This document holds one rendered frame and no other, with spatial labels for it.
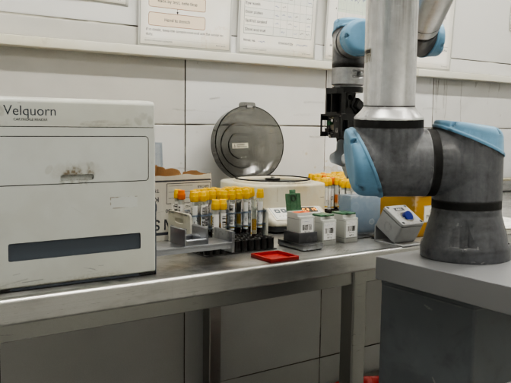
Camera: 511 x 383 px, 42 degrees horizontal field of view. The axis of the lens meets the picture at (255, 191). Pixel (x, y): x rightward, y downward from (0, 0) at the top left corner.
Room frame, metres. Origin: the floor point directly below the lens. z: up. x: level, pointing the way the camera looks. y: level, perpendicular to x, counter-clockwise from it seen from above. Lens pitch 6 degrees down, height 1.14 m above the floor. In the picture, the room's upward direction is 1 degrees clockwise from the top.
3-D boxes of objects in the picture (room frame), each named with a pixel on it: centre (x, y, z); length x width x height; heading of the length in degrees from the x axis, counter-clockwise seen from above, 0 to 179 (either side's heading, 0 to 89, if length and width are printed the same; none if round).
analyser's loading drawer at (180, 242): (1.23, 0.14, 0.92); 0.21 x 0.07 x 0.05; 125
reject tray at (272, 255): (1.31, -0.04, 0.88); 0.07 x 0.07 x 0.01; 35
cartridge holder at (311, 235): (1.43, -0.10, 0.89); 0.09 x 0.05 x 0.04; 34
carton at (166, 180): (1.61, 0.28, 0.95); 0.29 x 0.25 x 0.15; 35
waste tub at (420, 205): (1.67, -0.40, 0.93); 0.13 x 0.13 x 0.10; 32
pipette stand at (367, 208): (1.60, -0.25, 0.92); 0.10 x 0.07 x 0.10; 127
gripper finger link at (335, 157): (1.58, -0.20, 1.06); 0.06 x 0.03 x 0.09; 127
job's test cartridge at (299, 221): (1.43, -0.10, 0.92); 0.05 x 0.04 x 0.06; 34
